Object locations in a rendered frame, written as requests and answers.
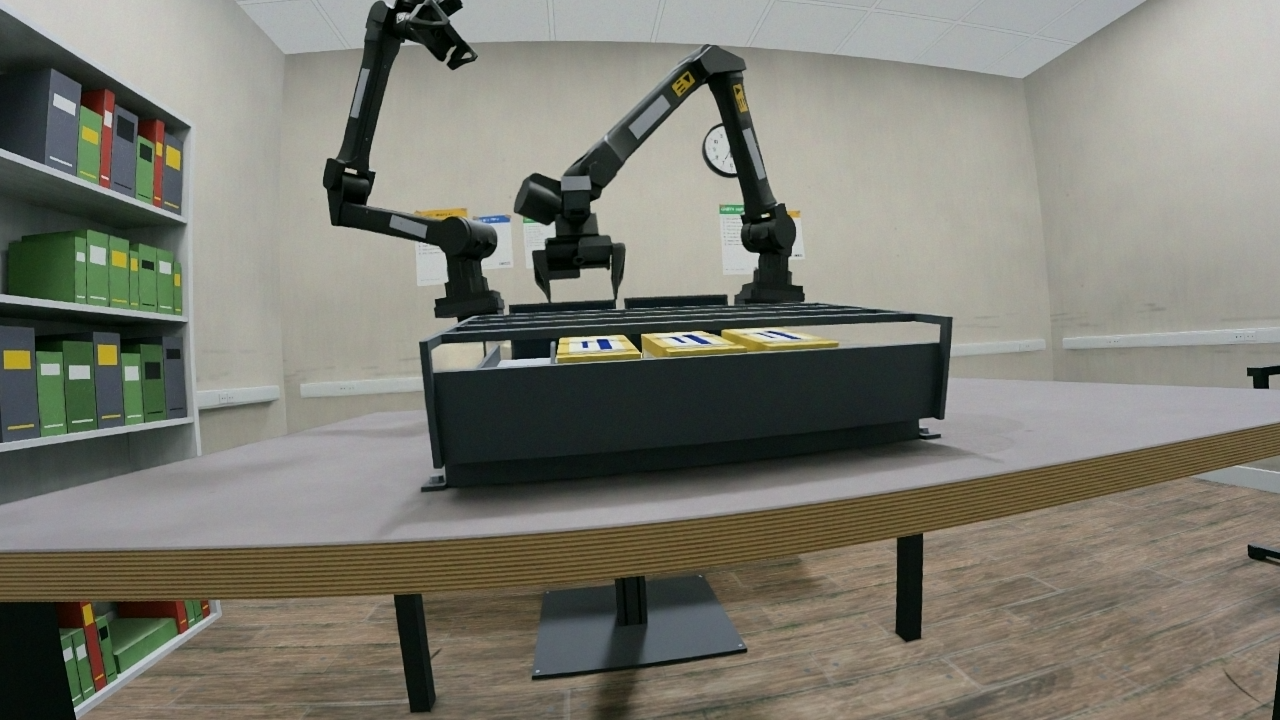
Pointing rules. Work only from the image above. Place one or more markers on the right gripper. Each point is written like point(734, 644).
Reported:
point(445, 34)

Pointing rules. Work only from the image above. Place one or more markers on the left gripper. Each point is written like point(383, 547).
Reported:
point(568, 254)

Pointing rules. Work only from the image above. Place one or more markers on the yellow butter carton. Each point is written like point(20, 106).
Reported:
point(775, 339)
point(597, 348)
point(686, 344)

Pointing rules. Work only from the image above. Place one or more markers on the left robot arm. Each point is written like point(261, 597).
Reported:
point(539, 198)

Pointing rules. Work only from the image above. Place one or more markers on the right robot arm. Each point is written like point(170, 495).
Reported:
point(468, 241)

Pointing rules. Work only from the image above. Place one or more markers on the dark grey front panel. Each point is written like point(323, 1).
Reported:
point(548, 410)

